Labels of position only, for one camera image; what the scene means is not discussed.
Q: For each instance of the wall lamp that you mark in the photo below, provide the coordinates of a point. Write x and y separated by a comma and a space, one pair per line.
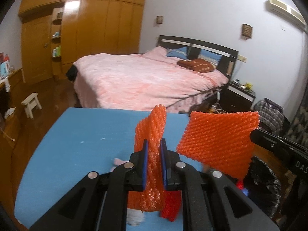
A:
247, 31
159, 20

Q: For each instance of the left blue pillow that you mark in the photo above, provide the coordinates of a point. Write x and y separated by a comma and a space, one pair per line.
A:
180, 53

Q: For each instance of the small white wooden stool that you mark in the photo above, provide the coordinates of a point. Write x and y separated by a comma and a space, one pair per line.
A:
30, 103

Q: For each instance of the patterned curtain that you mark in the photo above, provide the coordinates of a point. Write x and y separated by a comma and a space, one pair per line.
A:
298, 131

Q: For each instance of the blue electric kettle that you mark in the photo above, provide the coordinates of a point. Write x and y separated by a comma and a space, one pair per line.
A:
5, 67

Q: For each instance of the wall air conditioner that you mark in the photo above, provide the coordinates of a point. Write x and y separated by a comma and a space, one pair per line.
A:
287, 12

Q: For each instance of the orange foam net sleeve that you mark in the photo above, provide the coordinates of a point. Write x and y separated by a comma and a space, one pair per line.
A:
151, 129

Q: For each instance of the left wall lamp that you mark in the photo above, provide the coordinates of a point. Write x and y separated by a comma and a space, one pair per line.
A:
159, 20

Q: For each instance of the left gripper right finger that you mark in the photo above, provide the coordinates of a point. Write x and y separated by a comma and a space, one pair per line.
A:
210, 200

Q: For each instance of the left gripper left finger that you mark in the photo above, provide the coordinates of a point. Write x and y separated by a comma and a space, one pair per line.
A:
98, 201

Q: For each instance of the red cloth piece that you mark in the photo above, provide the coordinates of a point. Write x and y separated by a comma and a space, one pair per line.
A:
172, 205

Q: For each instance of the blue plastic bag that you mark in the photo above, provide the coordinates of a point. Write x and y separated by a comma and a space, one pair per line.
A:
245, 191

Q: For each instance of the wooden wardrobe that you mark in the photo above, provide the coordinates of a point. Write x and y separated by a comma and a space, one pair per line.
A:
55, 33

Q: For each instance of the right wall lamp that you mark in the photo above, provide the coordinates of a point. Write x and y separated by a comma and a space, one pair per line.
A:
247, 31

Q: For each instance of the wooden side dresser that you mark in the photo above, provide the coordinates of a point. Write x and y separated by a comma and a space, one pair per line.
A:
11, 111

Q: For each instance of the yellow plush toy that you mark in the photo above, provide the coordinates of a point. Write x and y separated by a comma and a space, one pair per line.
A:
248, 86

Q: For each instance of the blue pillow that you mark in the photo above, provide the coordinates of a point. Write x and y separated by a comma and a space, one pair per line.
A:
209, 56
180, 53

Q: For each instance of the black lined trash bin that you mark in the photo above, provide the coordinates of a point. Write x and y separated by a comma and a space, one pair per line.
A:
264, 187

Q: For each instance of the plaid cloth on chair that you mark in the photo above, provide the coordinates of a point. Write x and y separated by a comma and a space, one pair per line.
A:
271, 117

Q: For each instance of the blue table cloth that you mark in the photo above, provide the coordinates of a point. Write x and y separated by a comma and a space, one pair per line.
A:
80, 141

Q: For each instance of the right blue pillow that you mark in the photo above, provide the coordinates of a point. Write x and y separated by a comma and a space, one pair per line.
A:
209, 56

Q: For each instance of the brown dotted pillow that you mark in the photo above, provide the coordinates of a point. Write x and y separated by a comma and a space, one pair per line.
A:
198, 65

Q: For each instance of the bed with pink duvet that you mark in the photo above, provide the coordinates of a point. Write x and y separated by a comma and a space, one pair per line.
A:
141, 81

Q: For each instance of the pink sock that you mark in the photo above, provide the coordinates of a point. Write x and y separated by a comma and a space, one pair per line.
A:
117, 162

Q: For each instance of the black white nightstand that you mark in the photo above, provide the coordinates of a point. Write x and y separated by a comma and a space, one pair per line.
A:
236, 99

